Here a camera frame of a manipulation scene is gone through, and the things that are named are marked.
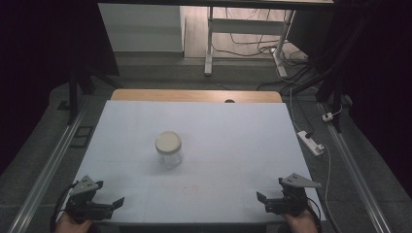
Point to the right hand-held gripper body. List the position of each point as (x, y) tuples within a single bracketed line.
[(290, 204)]

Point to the white table sheet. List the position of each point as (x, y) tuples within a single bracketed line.
[(226, 145)]

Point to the aluminium rail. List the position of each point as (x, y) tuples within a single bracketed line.
[(48, 171), (353, 171)]

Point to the black floor plate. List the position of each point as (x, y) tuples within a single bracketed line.
[(74, 144)]

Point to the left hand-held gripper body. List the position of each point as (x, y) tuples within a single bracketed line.
[(82, 207)]

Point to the black metal stand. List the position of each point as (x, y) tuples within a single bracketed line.
[(73, 93), (336, 97)]

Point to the black curtain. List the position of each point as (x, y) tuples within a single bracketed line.
[(385, 81), (35, 48)]

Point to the white power strip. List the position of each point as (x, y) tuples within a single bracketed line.
[(309, 142)]

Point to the white cabinet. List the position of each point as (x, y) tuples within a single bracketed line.
[(141, 29)]

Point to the beige round jar lid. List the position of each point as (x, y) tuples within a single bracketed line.
[(167, 141)]

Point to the white desk frame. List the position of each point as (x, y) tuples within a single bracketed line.
[(246, 26)]

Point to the person's right hand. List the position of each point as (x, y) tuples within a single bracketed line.
[(301, 224)]

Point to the small white adapter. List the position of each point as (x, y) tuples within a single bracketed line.
[(327, 116)]

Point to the clear glass jar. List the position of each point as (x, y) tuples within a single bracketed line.
[(171, 158)]

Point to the person's left hand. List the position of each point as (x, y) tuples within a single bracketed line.
[(69, 226)]

